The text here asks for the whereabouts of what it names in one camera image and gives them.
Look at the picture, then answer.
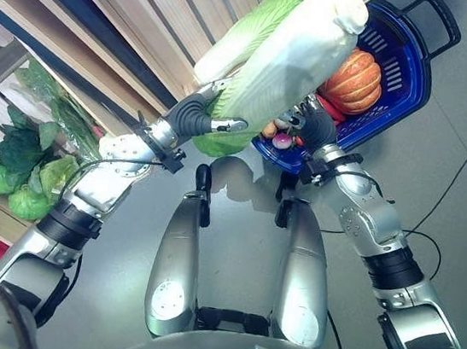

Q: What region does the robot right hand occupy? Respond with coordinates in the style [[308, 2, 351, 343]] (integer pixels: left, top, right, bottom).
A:
[[272, 89, 342, 151]]

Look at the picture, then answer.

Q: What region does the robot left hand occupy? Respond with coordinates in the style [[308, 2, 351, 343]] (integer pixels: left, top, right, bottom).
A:
[[161, 72, 254, 151]]

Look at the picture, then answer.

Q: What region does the large pale napa cabbage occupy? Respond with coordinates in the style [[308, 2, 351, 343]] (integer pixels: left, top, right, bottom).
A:
[[190, 0, 372, 176]]

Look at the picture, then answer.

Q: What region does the blue plastic shopping basket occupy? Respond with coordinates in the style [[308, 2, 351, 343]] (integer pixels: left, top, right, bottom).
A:
[[248, 0, 443, 191]]

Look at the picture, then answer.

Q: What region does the purple onion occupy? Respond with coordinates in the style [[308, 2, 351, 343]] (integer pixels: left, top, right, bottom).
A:
[[271, 130, 295, 151]]

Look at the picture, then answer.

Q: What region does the orange pumpkin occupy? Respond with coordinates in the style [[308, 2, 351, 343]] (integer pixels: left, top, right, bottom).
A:
[[315, 44, 388, 119]]

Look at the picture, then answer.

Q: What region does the dark robot left foot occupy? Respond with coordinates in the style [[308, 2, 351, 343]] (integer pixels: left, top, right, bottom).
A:
[[189, 162, 219, 229]]

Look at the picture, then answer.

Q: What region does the dark robot foot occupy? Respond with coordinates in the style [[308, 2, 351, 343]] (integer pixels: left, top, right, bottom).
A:
[[189, 162, 219, 229], [271, 170, 301, 230]]

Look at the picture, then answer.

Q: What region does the dark robot right foot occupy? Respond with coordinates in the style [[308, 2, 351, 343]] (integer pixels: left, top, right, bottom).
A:
[[271, 170, 301, 230]]

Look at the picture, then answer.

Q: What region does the green-leaved napa cabbage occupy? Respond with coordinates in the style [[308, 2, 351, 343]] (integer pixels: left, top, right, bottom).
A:
[[190, 0, 304, 97]]

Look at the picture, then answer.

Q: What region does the light green leafy vegetable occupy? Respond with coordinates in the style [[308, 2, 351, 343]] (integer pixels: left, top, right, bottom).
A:
[[3, 55, 113, 163]]

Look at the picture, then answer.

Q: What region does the wooden produce shelf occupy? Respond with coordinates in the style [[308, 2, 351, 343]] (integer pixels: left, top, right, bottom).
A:
[[0, 0, 387, 349]]

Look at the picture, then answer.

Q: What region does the silver robot right leg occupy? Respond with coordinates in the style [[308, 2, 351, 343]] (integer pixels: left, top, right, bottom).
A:
[[265, 196, 345, 349]]

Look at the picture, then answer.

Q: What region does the silver robot leg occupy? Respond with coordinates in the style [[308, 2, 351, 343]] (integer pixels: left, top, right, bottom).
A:
[[139, 188, 214, 343], [265, 196, 345, 349]]

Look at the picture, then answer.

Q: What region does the silver robot left leg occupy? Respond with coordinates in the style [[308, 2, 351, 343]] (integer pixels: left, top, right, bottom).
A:
[[139, 188, 214, 343]]

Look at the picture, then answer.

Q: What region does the dark green leafy vegetable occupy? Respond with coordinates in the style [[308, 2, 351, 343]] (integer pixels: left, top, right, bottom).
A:
[[0, 103, 63, 180]]

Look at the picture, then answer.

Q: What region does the black basket handle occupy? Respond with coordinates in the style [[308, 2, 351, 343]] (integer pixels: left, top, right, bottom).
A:
[[398, 0, 467, 63]]

